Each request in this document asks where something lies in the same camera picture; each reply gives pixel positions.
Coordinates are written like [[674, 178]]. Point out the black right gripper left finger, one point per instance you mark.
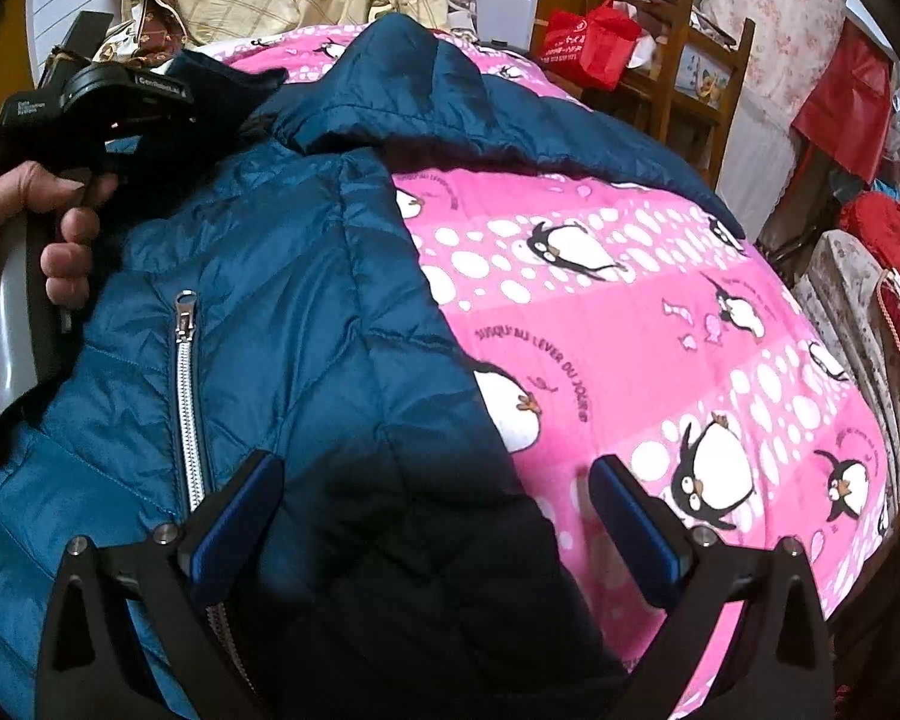
[[91, 662]]

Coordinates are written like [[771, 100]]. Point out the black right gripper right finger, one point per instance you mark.
[[777, 664]]

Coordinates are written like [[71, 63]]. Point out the teal quilted puffer jacket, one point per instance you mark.
[[254, 287]]

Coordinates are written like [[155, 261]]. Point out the person's left hand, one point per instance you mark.
[[65, 264]]

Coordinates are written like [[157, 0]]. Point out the pink penguin print bedspread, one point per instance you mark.
[[614, 318]]

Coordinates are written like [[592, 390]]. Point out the red cloth pile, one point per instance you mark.
[[874, 219]]

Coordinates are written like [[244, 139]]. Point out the red gift bag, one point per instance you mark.
[[591, 51]]

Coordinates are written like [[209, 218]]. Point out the wooden chair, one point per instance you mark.
[[686, 93]]

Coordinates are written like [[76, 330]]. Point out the pink floral lace curtain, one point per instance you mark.
[[793, 44]]

